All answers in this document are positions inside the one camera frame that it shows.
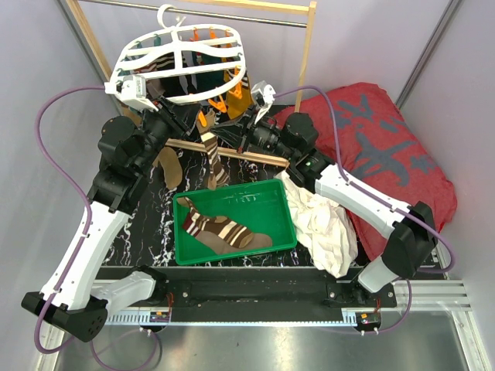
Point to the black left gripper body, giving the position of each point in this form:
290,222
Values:
164,124

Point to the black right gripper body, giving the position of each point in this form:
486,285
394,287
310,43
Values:
261,135

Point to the tan brown sock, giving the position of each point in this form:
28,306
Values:
172,169

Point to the orange clip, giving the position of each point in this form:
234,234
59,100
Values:
202,120

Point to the brown white striped sock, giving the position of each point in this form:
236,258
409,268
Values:
218,176

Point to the white round clip hanger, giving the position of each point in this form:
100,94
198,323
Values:
159,54

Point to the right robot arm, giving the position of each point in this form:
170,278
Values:
409,231

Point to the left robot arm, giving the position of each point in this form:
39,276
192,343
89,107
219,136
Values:
68,301

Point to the yellow socks with striped cuffs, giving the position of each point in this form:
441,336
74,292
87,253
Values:
239,99

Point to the dark green socks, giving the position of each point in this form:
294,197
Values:
202,82

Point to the brown striped socks in tray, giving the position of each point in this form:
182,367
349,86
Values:
220,233

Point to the green plastic tray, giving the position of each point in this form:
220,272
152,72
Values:
260,206

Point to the red pillow with blue pattern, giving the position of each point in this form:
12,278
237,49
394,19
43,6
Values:
360,125

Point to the white crumpled cloth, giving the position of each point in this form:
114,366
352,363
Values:
323,227

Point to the metal hanging rod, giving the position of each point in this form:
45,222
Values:
213,15

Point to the wooden clothes rack frame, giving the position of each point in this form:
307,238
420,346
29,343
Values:
78,20

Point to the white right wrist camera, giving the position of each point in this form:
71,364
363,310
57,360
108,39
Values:
263,95

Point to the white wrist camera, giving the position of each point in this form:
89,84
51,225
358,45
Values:
132,92
263,95

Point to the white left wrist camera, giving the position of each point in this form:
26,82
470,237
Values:
132,92

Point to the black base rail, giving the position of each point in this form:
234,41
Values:
255,296

